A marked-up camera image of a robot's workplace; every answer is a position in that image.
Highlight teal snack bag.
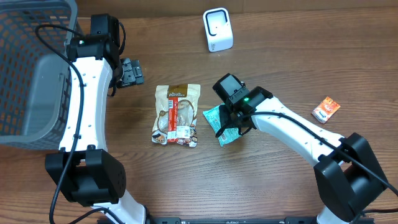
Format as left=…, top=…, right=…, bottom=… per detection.
left=203, top=104, right=241, bottom=147

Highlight brown white snack pouch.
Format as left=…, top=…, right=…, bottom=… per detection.
left=151, top=84, right=201, bottom=147

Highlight orange tissue pack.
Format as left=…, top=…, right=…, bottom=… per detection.
left=312, top=97, right=341, bottom=124

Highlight red white stick pack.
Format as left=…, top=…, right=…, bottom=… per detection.
left=167, top=97, right=178, bottom=142

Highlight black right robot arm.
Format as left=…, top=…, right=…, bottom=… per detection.
left=213, top=73, right=388, bottom=223

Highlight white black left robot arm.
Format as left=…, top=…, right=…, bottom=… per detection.
left=45, top=14, right=149, bottom=224

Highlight white barcode scanner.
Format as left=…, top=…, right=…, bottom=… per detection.
left=203, top=7, right=233, bottom=52

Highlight grey plastic basket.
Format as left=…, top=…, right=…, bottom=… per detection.
left=1, top=1, right=80, bottom=150

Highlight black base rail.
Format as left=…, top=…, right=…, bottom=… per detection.
left=147, top=217, right=317, bottom=224

